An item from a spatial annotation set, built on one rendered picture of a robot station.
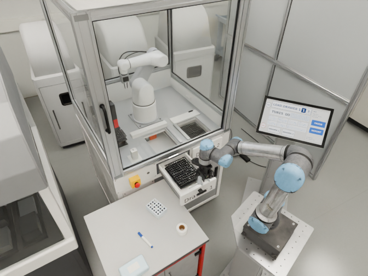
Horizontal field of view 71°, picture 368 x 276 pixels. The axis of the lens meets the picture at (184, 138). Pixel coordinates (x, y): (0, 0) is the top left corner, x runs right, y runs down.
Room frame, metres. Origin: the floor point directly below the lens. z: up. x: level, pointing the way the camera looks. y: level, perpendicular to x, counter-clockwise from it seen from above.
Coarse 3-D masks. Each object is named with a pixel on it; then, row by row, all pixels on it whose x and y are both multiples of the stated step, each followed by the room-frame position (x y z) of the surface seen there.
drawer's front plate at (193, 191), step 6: (210, 180) 1.15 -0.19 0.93; (198, 186) 1.10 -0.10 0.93; (204, 186) 1.12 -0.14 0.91; (186, 192) 1.05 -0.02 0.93; (192, 192) 1.07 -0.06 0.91; (198, 192) 1.09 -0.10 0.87; (204, 192) 1.12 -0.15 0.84; (180, 198) 1.02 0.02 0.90; (186, 198) 1.04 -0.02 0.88; (180, 204) 1.02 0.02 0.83
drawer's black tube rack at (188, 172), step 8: (176, 160) 1.37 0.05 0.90; (184, 160) 1.37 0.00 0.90; (168, 168) 1.29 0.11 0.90; (176, 168) 1.29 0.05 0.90; (184, 168) 1.32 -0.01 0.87; (192, 168) 1.29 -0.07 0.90; (176, 176) 1.23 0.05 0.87; (184, 176) 1.21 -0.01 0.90; (192, 176) 1.24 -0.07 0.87; (184, 184) 1.16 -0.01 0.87
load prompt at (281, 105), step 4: (272, 104) 1.77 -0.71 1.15; (276, 104) 1.76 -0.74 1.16; (280, 104) 1.75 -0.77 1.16; (284, 104) 1.75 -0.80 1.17; (288, 104) 1.74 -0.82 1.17; (280, 108) 1.73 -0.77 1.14; (284, 108) 1.72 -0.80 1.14; (288, 108) 1.72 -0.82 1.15; (292, 108) 1.71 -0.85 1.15; (296, 108) 1.70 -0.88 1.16; (300, 108) 1.70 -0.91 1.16; (304, 108) 1.69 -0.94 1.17; (308, 108) 1.68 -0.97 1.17; (300, 112) 1.68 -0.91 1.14; (304, 112) 1.67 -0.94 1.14; (308, 112) 1.66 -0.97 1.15
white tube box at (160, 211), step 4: (152, 200) 1.08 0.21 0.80; (148, 204) 1.04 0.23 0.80; (156, 204) 1.04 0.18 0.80; (160, 204) 1.05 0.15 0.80; (148, 208) 1.01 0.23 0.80; (152, 208) 1.02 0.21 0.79; (160, 208) 1.02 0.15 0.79; (164, 208) 1.02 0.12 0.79; (152, 212) 0.99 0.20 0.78; (156, 212) 0.99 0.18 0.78; (160, 212) 0.98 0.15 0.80; (164, 212) 1.00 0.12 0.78; (156, 216) 0.96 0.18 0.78; (160, 216) 0.97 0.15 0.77
